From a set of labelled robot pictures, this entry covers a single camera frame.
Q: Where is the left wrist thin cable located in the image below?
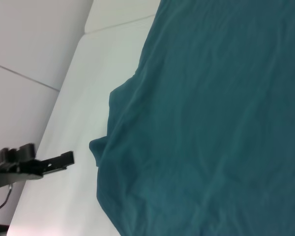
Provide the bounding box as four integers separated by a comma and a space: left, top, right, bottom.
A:
0, 184, 13, 215

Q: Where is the teal blue shirt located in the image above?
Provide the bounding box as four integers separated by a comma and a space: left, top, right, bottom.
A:
88, 0, 295, 236

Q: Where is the left gripper black olive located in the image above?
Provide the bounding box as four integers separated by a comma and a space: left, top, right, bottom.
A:
0, 143, 75, 190

